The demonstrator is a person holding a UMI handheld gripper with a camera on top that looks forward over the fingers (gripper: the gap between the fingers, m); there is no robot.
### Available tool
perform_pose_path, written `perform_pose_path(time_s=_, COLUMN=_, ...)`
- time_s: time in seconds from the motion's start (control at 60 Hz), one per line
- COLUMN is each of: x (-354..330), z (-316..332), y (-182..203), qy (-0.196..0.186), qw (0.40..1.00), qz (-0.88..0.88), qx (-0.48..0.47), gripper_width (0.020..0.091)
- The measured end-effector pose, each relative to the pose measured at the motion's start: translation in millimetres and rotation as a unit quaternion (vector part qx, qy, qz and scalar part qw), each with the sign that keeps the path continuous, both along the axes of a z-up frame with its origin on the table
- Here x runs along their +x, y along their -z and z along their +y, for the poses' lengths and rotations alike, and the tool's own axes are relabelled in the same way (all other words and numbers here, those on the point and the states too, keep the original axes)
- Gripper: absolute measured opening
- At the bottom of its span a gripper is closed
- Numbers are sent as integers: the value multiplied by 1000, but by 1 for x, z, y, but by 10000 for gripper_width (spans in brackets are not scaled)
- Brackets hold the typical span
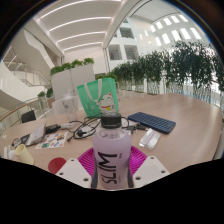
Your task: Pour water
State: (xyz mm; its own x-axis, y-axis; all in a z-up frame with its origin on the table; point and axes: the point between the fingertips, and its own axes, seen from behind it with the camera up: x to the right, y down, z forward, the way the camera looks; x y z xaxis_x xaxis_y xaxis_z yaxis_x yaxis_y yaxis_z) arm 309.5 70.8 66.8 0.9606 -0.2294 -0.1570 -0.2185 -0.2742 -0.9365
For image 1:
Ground potted green plants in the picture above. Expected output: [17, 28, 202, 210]
[37, 87, 55, 109]

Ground plants atop cabinet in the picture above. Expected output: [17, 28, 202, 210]
[49, 57, 95, 76]

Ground black charger block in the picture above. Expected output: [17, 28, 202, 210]
[45, 123, 62, 134]

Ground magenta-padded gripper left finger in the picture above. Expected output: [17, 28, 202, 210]
[55, 146, 101, 189]

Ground flat round red coaster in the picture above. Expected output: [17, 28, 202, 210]
[47, 156, 68, 175]

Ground green tote bag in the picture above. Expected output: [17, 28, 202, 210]
[76, 77, 120, 118]

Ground red and black phone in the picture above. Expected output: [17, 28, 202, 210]
[11, 138, 22, 148]

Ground black office chair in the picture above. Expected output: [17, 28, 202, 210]
[20, 110, 37, 124]

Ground clear plastic shaker bottle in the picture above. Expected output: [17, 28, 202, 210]
[61, 89, 79, 123]

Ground pale purple drink bottle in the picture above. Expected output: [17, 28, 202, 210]
[92, 111, 133, 191]

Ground black cable tangle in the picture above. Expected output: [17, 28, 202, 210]
[66, 114, 148, 143]

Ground pale yellow mug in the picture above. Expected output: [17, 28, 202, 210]
[13, 143, 35, 166]

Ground dark blue flat keyboard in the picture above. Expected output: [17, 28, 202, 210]
[127, 111, 177, 135]

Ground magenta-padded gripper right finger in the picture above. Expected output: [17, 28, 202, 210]
[126, 145, 170, 188]

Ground colourful sticker sheet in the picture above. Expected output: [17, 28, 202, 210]
[35, 131, 69, 150]

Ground clear plastic packet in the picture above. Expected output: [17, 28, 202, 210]
[138, 128, 162, 150]

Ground white storage cabinet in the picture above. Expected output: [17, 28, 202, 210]
[50, 63, 97, 103]

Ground row of green plants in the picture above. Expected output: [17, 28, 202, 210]
[96, 41, 224, 104]

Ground white chair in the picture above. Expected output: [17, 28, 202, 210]
[51, 99, 68, 117]

